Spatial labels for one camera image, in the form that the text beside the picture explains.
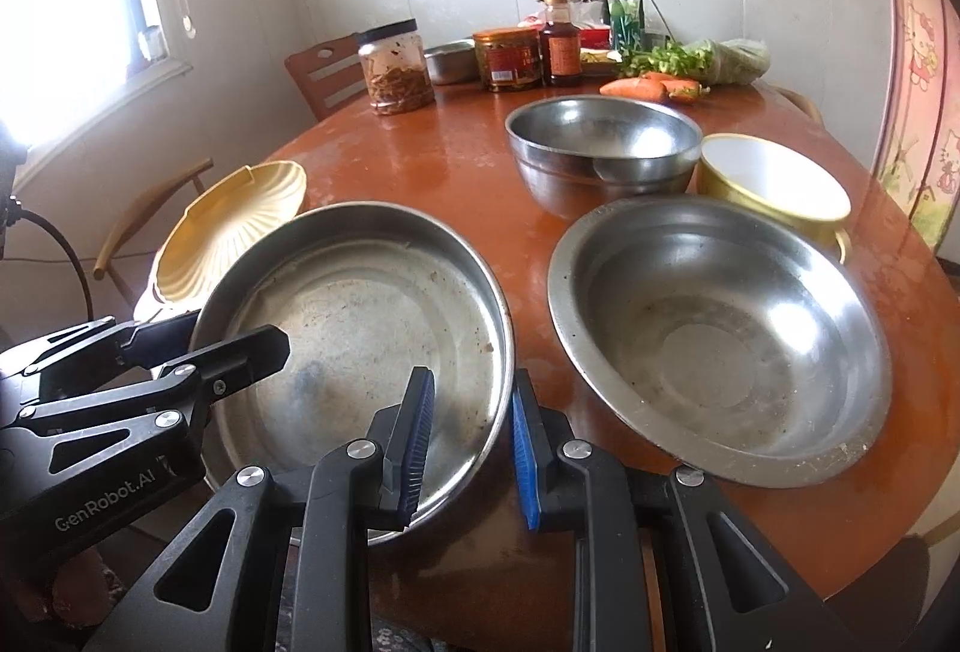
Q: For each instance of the clear jar black lid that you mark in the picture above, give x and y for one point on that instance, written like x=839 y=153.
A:
x=395 y=69

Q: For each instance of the brown slatted wooden chair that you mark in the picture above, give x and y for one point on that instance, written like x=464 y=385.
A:
x=328 y=75

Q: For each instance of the light wooden armchair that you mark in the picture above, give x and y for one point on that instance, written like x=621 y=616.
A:
x=135 y=217

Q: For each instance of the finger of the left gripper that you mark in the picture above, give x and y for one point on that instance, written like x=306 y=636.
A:
x=82 y=358
x=216 y=371

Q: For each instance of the red snack package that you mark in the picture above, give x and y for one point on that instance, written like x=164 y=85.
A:
x=595 y=37

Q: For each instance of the dark soy sauce bottle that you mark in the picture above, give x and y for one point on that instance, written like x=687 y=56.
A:
x=560 y=45

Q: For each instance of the orange carrot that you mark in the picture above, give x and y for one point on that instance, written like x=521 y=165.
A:
x=638 y=89
x=678 y=89

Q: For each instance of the window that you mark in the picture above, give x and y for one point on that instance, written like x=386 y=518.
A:
x=68 y=64

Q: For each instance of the red label sauce jar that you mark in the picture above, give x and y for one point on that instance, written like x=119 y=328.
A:
x=508 y=59

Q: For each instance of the bag of green vegetables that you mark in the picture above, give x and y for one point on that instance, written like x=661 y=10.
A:
x=735 y=62

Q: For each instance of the wide shallow steel bowl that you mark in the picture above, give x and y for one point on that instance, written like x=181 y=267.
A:
x=722 y=337

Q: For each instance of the front orange carrot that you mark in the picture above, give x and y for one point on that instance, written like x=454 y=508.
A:
x=638 y=89

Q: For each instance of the far wooden chair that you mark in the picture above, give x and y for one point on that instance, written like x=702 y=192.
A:
x=803 y=103

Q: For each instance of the deep steel mixing bowl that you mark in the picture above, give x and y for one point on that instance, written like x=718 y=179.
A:
x=576 y=153

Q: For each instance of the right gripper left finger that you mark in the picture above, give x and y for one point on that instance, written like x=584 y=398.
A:
x=292 y=547

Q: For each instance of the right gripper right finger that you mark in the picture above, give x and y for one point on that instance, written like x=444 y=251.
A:
x=660 y=561

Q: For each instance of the yellow white enamel bowl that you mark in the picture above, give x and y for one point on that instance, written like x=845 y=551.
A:
x=781 y=184

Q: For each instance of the person left hand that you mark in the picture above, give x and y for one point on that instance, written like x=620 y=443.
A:
x=79 y=595

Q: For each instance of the rear orange carrot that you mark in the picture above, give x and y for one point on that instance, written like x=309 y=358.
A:
x=678 y=89

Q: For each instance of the clear green plastic bottle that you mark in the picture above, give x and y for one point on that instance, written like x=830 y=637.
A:
x=626 y=24

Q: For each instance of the hello kitty door curtain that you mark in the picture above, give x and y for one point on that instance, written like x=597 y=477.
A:
x=917 y=156

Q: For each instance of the yellow shell-shaped plate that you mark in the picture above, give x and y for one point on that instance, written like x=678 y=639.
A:
x=215 y=231

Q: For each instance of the small steel bowl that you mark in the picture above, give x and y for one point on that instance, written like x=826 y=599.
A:
x=452 y=63

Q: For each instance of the round steel pan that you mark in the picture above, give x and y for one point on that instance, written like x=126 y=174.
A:
x=365 y=292

